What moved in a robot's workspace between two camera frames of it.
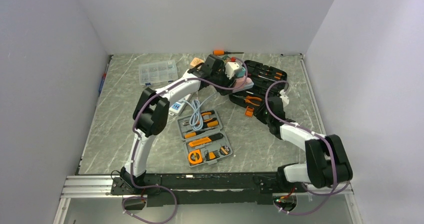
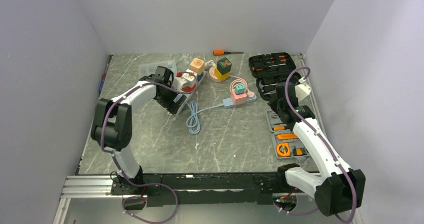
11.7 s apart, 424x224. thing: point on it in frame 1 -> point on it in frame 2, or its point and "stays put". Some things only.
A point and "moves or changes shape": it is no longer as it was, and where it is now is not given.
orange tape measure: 195,157 -> 283,149
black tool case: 253,98 -> 271,69
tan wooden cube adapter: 196,61 stays put
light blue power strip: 246,87 -> 227,103
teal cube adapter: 240,73 -> 239,89
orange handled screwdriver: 222,52 stays put
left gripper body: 220,78 -> 167,100
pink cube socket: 240,81 moves or changes shape
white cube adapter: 231,68 moves or changes shape
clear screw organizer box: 157,72 stays put
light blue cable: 196,119 moves or changes shape
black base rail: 205,188 stays put
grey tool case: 207,146 -> 286,144
